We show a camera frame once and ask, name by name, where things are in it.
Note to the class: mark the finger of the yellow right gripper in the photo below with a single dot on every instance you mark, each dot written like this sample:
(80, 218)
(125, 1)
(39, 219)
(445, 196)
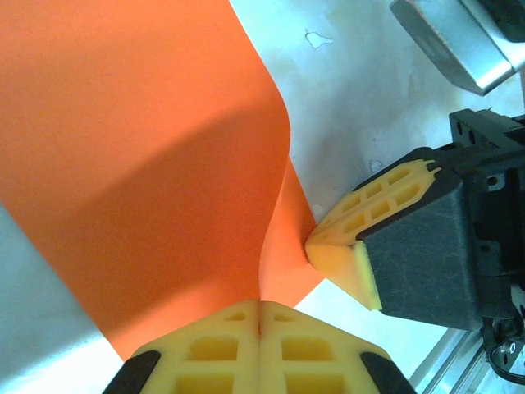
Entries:
(385, 180)
(418, 254)

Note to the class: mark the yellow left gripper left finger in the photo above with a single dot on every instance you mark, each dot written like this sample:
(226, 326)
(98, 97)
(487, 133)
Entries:
(213, 353)

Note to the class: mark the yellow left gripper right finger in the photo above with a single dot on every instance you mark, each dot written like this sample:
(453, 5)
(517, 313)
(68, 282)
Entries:
(307, 353)

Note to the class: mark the orange paper sheet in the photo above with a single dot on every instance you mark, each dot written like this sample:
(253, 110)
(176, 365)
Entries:
(123, 123)

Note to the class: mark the aluminium mounting rail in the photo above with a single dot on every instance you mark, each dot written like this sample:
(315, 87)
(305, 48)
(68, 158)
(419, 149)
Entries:
(447, 365)

